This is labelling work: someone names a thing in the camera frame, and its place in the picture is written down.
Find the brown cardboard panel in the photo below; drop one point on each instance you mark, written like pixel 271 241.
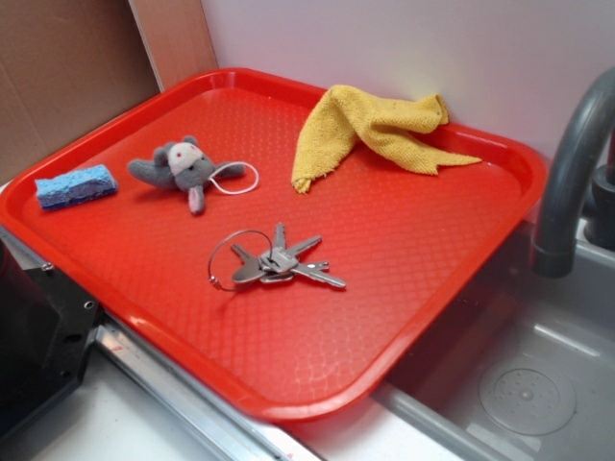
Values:
pixel 68 67

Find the silver keys on ring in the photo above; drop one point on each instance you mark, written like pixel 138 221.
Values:
pixel 278 263

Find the blue sponge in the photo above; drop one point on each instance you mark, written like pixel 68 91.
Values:
pixel 75 187

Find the red plastic tray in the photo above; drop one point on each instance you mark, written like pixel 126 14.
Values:
pixel 405 244

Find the grey plush toy animal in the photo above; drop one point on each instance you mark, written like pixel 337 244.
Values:
pixel 184 166

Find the silver metal rail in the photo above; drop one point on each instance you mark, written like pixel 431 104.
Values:
pixel 134 404

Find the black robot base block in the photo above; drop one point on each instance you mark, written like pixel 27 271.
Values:
pixel 48 323

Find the yellow cloth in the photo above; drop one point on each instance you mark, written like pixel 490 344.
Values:
pixel 346 115

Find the grey sink basin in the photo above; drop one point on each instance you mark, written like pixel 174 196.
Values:
pixel 517 366

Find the grey faucet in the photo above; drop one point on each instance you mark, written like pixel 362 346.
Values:
pixel 580 184

